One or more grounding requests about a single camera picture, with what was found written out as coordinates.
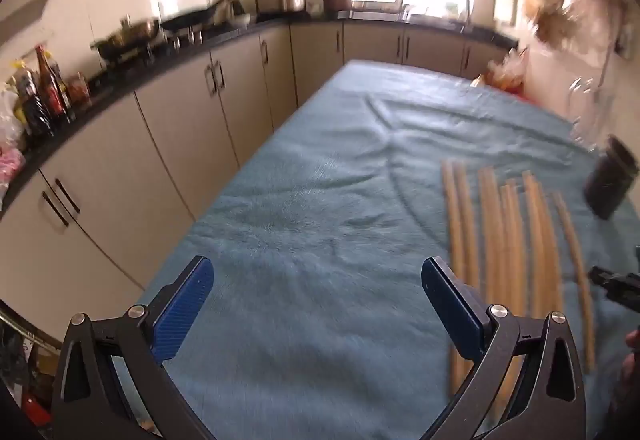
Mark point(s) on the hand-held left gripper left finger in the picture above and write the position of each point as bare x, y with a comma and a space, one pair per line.
182, 310

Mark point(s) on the beige kitchen base cabinets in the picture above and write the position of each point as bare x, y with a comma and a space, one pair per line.
175, 130

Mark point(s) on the blue tablecloth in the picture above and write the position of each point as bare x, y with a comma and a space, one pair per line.
310, 200

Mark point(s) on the green packet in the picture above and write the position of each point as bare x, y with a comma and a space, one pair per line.
452, 9

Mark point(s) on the person's right hand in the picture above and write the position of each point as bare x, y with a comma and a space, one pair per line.
633, 340

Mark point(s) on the clear orange plastic bag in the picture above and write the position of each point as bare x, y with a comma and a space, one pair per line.
510, 70

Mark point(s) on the bunch of wooden chopsticks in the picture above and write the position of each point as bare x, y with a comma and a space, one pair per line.
490, 230

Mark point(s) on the white plastic bag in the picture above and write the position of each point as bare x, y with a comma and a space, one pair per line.
10, 125

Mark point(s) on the black wok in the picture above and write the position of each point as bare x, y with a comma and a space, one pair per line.
190, 20

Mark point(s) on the chili sauce jar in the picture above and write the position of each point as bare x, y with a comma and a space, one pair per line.
79, 90

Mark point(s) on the gas stove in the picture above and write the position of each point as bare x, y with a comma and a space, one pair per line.
185, 41

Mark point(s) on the hanging clear plastic bags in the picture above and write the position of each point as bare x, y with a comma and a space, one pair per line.
550, 15

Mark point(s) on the black kitchen countertop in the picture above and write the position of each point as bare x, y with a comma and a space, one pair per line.
165, 58

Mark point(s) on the steel pot with lid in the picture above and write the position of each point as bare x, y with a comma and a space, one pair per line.
132, 31

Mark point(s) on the white bowl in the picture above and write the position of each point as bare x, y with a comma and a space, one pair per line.
239, 19

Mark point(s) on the yellow plastic bag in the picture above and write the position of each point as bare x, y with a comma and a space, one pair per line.
478, 80

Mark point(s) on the black utensil holder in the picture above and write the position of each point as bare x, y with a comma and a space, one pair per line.
607, 182

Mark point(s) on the pink plastic bag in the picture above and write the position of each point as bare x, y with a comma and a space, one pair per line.
10, 165

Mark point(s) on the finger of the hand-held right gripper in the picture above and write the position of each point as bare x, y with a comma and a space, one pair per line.
620, 285

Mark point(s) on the curved metal rail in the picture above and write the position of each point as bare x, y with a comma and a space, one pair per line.
30, 321

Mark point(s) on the glass mug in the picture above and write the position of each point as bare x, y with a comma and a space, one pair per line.
592, 120

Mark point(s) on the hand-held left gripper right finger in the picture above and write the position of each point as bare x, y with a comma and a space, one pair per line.
450, 310

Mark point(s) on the brown clay pot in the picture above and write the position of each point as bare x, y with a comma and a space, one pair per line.
337, 0

